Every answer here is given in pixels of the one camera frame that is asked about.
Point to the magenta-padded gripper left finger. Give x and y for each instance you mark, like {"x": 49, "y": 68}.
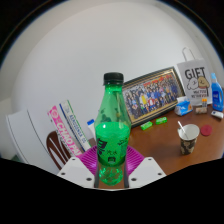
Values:
{"x": 75, "y": 171}

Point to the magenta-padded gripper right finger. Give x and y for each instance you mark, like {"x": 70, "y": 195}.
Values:
{"x": 148, "y": 170}

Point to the green plastic drink bottle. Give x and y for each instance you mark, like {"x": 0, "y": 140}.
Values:
{"x": 112, "y": 136}

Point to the brown wooden chair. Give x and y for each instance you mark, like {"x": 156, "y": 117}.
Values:
{"x": 55, "y": 148}

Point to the tall pink printed box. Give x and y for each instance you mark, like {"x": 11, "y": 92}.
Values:
{"x": 65, "y": 133}

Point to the white lotion bottle blue cap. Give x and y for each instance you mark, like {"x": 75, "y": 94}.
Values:
{"x": 91, "y": 130}

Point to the small green pack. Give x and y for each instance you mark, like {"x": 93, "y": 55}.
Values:
{"x": 161, "y": 120}
{"x": 146, "y": 125}

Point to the tall white printed box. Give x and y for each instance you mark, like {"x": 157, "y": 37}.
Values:
{"x": 76, "y": 125}

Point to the patterned paper cup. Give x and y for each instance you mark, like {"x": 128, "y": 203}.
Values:
{"x": 188, "y": 145}

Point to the white spoon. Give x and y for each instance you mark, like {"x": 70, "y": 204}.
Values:
{"x": 182, "y": 129}

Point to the white refrigerator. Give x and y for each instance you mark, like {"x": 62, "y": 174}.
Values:
{"x": 26, "y": 140}

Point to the flat round red coaster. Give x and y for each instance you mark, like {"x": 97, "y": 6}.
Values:
{"x": 206, "y": 130}

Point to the blue tissue pack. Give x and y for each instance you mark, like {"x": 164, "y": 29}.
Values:
{"x": 183, "y": 107}

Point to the framed group photo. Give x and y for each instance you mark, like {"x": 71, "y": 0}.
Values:
{"x": 153, "y": 95}

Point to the floral fabric pouch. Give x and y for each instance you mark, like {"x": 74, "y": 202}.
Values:
{"x": 201, "y": 110}

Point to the colourful puzzle cube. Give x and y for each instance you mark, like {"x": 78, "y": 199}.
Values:
{"x": 204, "y": 101}

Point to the white paper gift bag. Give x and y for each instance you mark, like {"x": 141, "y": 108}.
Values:
{"x": 195, "y": 83}

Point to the blue detergent bottle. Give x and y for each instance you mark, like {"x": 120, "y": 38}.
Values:
{"x": 217, "y": 96}

